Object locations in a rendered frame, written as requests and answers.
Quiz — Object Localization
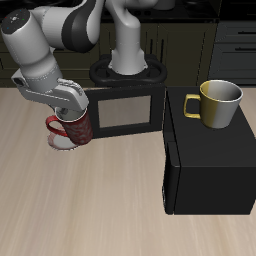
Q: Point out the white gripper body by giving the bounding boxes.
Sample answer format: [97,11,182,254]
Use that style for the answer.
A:
[19,78,90,113]

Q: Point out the red mug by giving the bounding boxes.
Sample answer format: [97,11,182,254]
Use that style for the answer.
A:
[45,107,94,146]

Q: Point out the yellow and white mug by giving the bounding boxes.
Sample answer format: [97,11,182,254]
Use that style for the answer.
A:
[182,79,244,130]

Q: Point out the black microwave oven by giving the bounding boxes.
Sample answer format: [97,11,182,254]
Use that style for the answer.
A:
[83,83,256,216]

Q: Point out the white plate with red rim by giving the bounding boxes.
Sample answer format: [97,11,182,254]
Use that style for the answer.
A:
[47,131,80,152]

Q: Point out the dark kitchen cupboards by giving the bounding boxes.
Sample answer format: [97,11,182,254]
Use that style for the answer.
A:
[0,0,256,90]

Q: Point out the grey drawer cabinet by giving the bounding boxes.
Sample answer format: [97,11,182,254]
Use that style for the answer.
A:
[207,22,256,86]

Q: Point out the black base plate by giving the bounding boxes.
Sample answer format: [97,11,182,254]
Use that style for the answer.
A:
[88,54,167,89]

